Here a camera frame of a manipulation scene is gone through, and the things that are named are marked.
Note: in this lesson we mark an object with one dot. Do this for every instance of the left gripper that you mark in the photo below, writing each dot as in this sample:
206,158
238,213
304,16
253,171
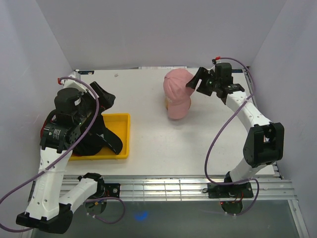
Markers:
106,99

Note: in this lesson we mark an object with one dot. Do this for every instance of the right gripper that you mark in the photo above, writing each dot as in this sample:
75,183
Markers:
201,74

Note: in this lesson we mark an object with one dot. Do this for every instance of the pink baseball cap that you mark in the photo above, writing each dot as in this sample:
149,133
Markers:
179,96

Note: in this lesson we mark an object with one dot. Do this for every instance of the black cap gold logo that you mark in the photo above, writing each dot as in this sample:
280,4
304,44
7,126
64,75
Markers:
98,137

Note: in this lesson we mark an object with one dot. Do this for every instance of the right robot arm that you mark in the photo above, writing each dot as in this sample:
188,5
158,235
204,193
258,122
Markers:
265,140

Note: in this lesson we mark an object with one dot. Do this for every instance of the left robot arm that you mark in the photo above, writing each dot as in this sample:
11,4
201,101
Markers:
74,126

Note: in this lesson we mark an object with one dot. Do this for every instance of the yellow plastic tray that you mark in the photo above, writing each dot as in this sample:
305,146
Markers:
120,125

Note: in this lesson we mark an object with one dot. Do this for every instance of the wooden hat stand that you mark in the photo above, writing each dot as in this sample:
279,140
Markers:
166,102

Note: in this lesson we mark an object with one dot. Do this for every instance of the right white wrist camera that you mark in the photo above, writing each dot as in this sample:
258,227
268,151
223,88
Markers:
216,60

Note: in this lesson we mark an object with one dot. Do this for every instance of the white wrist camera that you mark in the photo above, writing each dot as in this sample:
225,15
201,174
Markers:
216,60
68,83

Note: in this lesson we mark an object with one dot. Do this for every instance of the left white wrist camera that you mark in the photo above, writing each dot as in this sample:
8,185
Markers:
68,83

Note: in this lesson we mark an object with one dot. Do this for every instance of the aluminium frame rail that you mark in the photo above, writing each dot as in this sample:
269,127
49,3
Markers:
137,189

